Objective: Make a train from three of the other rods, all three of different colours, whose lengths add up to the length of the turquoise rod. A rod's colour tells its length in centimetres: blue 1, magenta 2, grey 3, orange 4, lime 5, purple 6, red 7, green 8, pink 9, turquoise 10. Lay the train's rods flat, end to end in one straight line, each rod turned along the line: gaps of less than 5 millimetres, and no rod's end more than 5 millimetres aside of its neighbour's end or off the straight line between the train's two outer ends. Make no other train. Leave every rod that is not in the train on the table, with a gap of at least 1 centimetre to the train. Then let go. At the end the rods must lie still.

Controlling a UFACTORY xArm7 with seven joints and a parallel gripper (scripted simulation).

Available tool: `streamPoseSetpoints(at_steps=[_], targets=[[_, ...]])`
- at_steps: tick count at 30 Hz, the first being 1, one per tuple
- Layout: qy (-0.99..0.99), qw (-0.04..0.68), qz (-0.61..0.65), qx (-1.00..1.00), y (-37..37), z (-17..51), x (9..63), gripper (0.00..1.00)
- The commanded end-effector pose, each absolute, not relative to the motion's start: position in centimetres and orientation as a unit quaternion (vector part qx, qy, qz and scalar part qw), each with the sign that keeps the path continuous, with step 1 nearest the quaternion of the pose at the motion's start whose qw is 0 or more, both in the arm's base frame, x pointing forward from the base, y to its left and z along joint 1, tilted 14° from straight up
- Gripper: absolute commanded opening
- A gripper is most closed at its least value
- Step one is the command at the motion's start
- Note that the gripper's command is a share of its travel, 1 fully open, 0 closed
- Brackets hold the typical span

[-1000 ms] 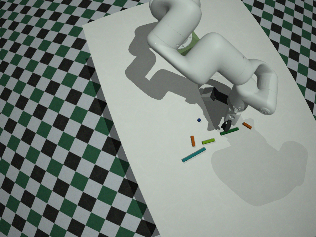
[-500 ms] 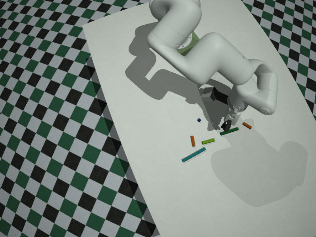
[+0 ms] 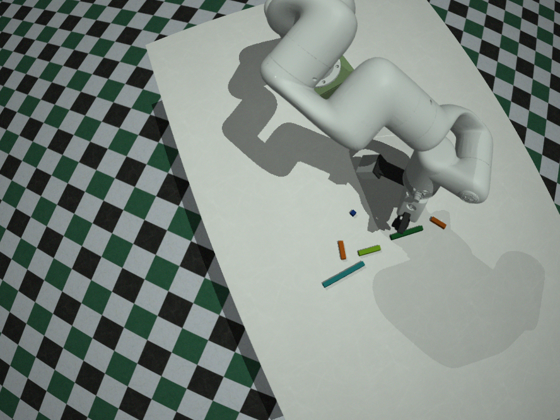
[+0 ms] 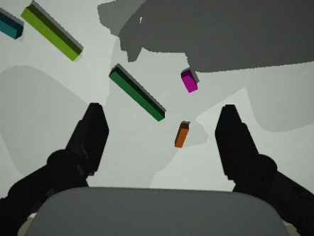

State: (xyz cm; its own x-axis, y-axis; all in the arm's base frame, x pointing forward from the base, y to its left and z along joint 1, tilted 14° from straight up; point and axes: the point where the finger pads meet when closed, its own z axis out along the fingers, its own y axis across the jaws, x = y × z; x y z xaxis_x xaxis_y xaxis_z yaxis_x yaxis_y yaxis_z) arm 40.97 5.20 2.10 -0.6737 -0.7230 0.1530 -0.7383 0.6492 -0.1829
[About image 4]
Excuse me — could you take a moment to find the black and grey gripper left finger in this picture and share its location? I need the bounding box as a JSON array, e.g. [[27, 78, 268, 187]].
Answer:
[[0, 102, 109, 236]]

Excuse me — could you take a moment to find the turquoise rod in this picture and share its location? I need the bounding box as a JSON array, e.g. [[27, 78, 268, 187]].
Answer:
[[0, 12, 24, 40]]

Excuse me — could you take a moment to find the orange rod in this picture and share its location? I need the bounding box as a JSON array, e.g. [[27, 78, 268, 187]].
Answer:
[[175, 123, 189, 148]]

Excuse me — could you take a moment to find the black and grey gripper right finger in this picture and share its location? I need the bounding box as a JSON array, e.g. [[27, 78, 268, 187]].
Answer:
[[215, 104, 314, 236]]

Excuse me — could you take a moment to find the magenta block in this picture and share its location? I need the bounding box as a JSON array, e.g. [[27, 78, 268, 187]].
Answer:
[[181, 70, 197, 93]]

